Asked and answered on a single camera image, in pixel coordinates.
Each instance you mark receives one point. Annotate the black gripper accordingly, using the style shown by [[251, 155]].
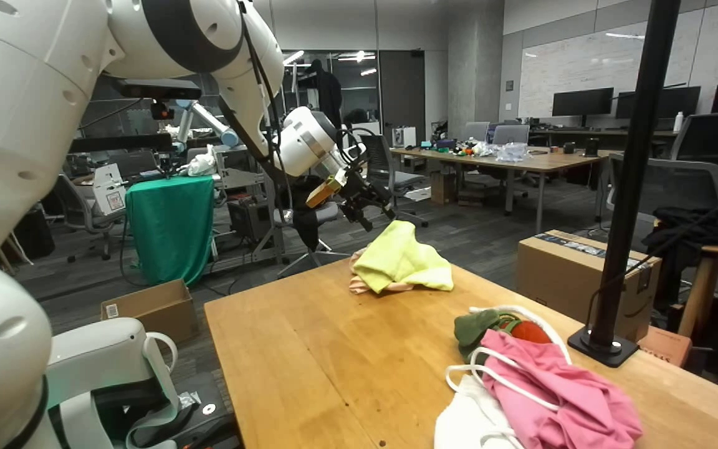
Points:
[[361, 193]]

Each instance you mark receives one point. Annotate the yellow-green towel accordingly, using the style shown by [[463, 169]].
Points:
[[400, 259]]

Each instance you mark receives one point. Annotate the white towel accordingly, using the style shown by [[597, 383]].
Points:
[[468, 424]]

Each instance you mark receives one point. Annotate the pink shirt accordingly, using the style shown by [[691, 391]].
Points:
[[559, 391]]

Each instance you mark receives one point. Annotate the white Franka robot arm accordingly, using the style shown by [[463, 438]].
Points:
[[27, 101]]

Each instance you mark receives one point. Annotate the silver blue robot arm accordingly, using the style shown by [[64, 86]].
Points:
[[200, 141]]

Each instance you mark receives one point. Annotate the white chair with black bag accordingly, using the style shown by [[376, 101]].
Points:
[[311, 227]]

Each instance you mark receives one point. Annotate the long wooden office table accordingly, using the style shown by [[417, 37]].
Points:
[[499, 163]]

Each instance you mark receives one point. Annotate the red cloth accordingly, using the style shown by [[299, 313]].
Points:
[[530, 329]]

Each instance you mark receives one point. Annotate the dark green draped cloth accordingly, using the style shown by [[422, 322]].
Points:
[[174, 227]]

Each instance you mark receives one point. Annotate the cardboard box with black tape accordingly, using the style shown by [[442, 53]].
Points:
[[580, 283]]

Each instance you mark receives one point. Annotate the small open cardboard box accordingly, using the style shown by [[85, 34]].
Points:
[[157, 313]]

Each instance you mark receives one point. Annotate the white paper sign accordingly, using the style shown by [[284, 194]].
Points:
[[112, 191]]

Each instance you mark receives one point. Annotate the black boom bar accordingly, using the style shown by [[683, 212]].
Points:
[[118, 142]]

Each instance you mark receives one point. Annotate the black pole with base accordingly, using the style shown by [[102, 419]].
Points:
[[634, 164]]

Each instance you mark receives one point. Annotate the grey office chair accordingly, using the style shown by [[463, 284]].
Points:
[[685, 187]]

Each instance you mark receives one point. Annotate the flat reddish cardboard box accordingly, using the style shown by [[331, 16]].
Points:
[[668, 345]]

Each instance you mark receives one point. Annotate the black cloth on stool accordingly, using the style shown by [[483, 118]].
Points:
[[699, 231]]

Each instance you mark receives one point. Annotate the round wooden stool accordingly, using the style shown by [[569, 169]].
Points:
[[711, 274]]

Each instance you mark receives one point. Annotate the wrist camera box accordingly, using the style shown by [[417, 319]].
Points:
[[325, 193]]

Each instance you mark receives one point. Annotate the wall whiteboard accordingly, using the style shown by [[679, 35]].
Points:
[[584, 70]]

